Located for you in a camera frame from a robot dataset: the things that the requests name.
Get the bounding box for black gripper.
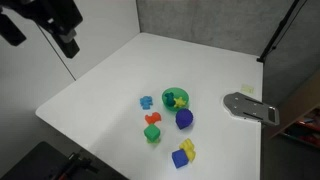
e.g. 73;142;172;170
0;0;84;60

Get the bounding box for yellow spiky rubber doll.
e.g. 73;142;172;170
173;96;187;109

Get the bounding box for green plastic bowl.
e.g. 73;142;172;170
161;87;190;113

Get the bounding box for teal rubber doll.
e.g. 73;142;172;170
164;92;176;107

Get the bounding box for light blue rubber toy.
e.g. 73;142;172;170
139;95;154;111

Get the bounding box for black platform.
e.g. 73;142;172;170
0;141;129;180

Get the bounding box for orange rubber toy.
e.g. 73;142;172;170
144;111;162;126

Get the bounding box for green soft cube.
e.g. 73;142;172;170
143;123;162;141

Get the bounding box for purple bumpy ball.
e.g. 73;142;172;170
175;108;195;131

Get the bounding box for yellow rubber toy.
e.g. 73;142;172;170
178;138;197;163

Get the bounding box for blue soft cube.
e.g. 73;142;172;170
171;148;190;170

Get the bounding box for grey metal mounting plate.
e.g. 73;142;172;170
222;91;280;127

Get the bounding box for pale yellow sticky note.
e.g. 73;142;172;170
241;84;255;95

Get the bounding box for black tripod pole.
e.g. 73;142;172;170
256;0;303;64

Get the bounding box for wooden toy shelf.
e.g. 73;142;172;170
266;71;320;149

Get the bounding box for black camera stand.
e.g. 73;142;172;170
49;150;100;180

